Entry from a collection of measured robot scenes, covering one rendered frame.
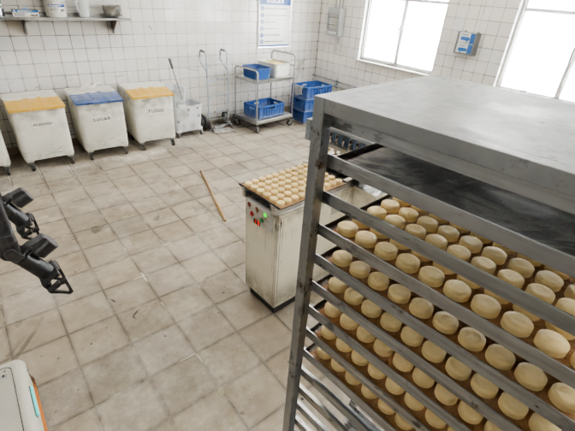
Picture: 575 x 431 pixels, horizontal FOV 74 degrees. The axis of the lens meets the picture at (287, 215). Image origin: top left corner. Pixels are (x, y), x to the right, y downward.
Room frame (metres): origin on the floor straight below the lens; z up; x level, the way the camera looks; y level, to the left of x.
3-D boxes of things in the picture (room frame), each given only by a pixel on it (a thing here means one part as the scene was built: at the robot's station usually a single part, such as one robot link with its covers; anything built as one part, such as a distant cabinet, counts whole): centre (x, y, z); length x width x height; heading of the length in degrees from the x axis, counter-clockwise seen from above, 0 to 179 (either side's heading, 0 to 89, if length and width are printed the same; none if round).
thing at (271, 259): (2.29, -0.09, 0.45); 0.70 x 0.34 x 0.90; 133
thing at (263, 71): (6.05, 0.62, 0.87); 0.40 x 0.30 x 0.16; 44
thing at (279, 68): (6.34, 0.38, 0.89); 0.44 x 0.36 x 0.20; 49
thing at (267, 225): (2.04, 0.18, 0.77); 0.24 x 0.04 x 0.14; 43
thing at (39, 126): (4.25, 2.98, 0.38); 0.64 x 0.54 x 0.77; 41
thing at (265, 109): (6.21, 0.50, 0.28); 0.56 x 0.38 x 0.20; 138
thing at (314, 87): (6.77, -0.27, 0.50); 0.60 x 0.40 x 0.20; 133
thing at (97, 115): (4.67, 2.48, 0.38); 0.64 x 0.54 x 0.77; 39
